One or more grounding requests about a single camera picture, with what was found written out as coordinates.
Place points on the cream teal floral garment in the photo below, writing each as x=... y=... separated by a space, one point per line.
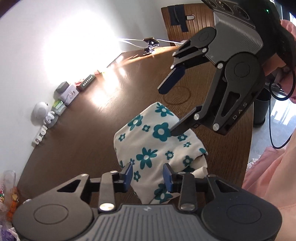
x=148 y=143

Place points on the wooden chair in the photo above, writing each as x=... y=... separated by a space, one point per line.
x=201 y=18

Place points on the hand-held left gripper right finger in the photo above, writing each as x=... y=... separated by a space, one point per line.
x=167 y=178

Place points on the person's right hand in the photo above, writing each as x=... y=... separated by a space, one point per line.
x=279 y=46

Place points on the white printed tin box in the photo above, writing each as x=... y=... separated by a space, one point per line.
x=70 y=95

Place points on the white letter ornament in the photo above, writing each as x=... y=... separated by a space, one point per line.
x=39 y=138

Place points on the small grey box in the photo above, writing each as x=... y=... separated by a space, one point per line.
x=62 y=87

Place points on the white robot speaker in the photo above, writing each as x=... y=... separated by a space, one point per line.
x=41 y=110

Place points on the black cloth strip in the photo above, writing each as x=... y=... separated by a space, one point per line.
x=179 y=16

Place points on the clear plastic bag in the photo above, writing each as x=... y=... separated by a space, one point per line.
x=8 y=178

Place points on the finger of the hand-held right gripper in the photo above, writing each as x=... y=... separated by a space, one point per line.
x=172 y=80
x=183 y=127

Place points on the stack of green packets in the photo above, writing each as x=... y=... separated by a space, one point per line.
x=59 y=106

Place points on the person's pink clothing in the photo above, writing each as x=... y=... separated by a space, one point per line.
x=277 y=180

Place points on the black clip stand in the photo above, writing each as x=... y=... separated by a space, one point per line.
x=150 y=45

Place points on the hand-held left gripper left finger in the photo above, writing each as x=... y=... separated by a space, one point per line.
x=128 y=178

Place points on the black bin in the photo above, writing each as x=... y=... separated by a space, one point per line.
x=261 y=111

